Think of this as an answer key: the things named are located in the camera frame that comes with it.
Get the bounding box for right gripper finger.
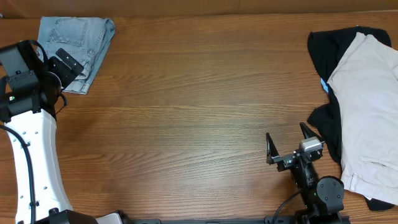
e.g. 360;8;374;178
266;133;280;164
299;122;323;143

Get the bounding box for light blue denim shorts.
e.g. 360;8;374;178
37;17;116;95

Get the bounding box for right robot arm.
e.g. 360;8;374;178
264;122;351;224

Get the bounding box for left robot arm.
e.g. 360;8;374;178
1;40;124;224

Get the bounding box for beige pink shorts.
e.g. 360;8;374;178
327;32;397;205

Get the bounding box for black garment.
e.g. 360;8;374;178
307;26;397;210

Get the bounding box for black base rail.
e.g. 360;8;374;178
123;216;351;224

